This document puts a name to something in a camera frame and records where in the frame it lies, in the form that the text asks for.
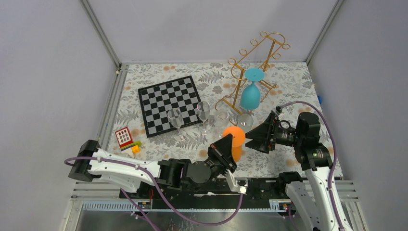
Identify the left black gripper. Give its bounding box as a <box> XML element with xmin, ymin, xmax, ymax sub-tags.
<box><xmin>206</xmin><ymin>135</ymin><xmax>238</xmax><ymax>181</ymax></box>

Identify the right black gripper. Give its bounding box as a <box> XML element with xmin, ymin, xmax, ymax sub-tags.
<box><xmin>244</xmin><ymin>112</ymin><xmax>303</xmax><ymax>154</ymax></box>

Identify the orange wine glass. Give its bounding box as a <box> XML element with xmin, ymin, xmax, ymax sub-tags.
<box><xmin>222</xmin><ymin>126</ymin><xmax>246</xmax><ymax>162</ymax></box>

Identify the teal wine glass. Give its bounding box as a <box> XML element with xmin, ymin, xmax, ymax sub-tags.
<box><xmin>240</xmin><ymin>68</ymin><xmax>265</xmax><ymax>110</ymax></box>

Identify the clear champagne flute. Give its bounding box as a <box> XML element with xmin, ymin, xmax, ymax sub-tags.
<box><xmin>167</xmin><ymin>108</ymin><xmax>186</xmax><ymax>142</ymax></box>

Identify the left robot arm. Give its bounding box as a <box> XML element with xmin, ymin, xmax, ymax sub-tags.
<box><xmin>65</xmin><ymin>134</ymin><xmax>246</xmax><ymax>198</ymax></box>

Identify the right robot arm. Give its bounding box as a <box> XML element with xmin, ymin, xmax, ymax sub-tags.
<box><xmin>245</xmin><ymin>112</ymin><xmax>353</xmax><ymax>231</ymax></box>

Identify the round clear wine glass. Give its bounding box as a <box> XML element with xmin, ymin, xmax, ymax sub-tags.
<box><xmin>237</xmin><ymin>114</ymin><xmax>254</xmax><ymax>133</ymax></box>

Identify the short clear glass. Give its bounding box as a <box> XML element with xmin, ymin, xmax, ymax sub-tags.
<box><xmin>214</xmin><ymin>110</ymin><xmax>229</xmax><ymax>138</ymax></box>

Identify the tall clear flute glass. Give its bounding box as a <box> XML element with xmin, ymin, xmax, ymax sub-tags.
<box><xmin>196</xmin><ymin>101</ymin><xmax>210</xmax><ymax>135</ymax></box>

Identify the floral table mat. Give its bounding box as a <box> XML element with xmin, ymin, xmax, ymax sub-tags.
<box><xmin>113</xmin><ymin>62</ymin><xmax>320</xmax><ymax>178</ymax></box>

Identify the black white chessboard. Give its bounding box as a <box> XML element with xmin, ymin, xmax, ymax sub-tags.
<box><xmin>138</xmin><ymin>76</ymin><xmax>201</xmax><ymax>138</ymax></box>

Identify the colourful toy block house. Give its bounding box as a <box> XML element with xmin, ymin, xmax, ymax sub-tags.
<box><xmin>115</xmin><ymin>127</ymin><xmax>141</xmax><ymax>158</ymax></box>

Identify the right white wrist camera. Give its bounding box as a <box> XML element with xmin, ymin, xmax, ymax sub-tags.
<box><xmin>275</xmin><ymin>106</ymin><xmax>282</xmax><ymax>116</ymax></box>

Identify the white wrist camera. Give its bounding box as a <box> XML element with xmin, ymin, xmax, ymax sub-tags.
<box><xmin>225</xmin><ymin>170</ymin><xmax>249</xmax><ymax>194</ymax></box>
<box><xmin>275</xmin><ymin>106</ymin><xmax>282</xmax><ymax>116</ymax></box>

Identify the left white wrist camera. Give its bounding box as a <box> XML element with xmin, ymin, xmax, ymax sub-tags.
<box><xmin>225</xmin><ymin>170</ymin><xmax>249</xmax><ymax>194</ymax></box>

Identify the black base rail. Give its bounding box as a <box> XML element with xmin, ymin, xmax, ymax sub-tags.
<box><xmin>128</xmin><ymin>178</ymin><xmax>291</xmax><ymax>211</ymax></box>

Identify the gold wire glass rack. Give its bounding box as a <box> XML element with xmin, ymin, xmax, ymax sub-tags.
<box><xmin>215</xmin><ymin>31</ymin><xmax>291</xmax><ymax>116</ymax></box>

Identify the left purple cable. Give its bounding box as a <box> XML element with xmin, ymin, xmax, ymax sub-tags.
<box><xmin>64</xmin><ymin>156</ymin><xmax>244</xmax><ymax>231</ymax></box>

